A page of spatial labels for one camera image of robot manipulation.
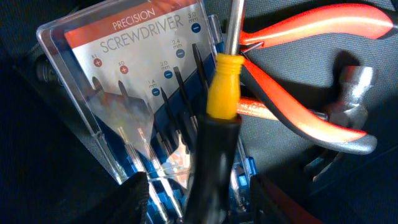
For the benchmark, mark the small claw hammer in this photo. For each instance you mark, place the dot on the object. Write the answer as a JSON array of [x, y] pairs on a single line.
[[351, 105]]

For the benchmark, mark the black gift box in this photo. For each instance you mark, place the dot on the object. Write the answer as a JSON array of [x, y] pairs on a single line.
[[48, 174]]

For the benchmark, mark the red handled pliers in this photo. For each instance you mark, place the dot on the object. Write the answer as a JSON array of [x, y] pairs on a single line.
[[347, 18]]

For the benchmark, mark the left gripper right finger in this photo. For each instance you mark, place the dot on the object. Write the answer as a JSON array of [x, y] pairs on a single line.
[[271, 205]]

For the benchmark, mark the blue precision screwdriver set case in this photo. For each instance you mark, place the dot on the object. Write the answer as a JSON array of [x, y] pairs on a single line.
[[139, 73]]

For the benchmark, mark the black yellow screwdriver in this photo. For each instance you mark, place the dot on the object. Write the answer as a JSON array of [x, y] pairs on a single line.
[[218, 131]]

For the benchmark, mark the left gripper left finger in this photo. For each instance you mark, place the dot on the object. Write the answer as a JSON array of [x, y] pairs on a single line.
[[128, 204]]

